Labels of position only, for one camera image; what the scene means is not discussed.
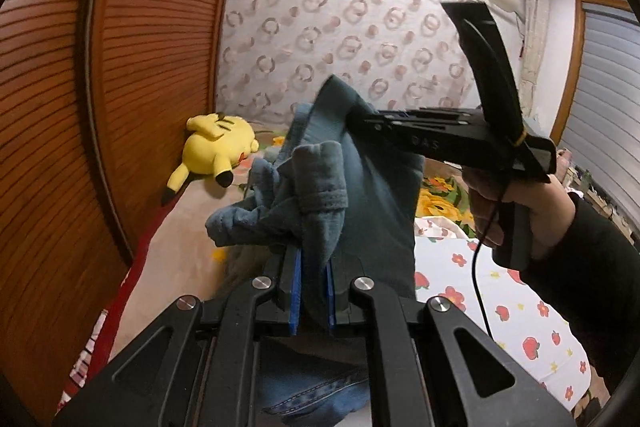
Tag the beige lace curtain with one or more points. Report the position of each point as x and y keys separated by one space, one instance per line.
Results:
x=535 y=32

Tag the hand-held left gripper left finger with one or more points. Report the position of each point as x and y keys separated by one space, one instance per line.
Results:
x=295 y=297

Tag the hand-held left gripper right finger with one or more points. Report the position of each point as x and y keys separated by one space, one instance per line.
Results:
x=330 y=302

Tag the teal pants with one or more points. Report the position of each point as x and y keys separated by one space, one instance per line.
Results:
x=380 y=217

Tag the yellow plush toy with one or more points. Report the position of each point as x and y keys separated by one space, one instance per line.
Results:
x=215 y=147

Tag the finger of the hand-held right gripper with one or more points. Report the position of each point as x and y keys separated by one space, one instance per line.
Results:
x=400 y=134
x=440 y=113

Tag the circle patterned wall curtain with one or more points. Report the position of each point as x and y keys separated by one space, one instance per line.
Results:
x=300 y=32

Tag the blue jeans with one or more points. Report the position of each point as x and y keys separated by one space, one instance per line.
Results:
x=305 y=387

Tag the wooden louvred wardrobe door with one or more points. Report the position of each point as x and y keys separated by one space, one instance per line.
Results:
x=125 y=57

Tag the white fruit print blanket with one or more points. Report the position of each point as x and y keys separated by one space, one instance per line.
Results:
x=525 y=322

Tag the person's right forearm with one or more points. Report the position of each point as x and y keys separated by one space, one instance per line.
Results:
x=590 y=282

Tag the person's right hand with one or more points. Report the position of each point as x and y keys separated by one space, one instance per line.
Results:
x=547 y=212

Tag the red patterned cloth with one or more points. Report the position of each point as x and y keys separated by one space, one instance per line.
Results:
x=107 y=327

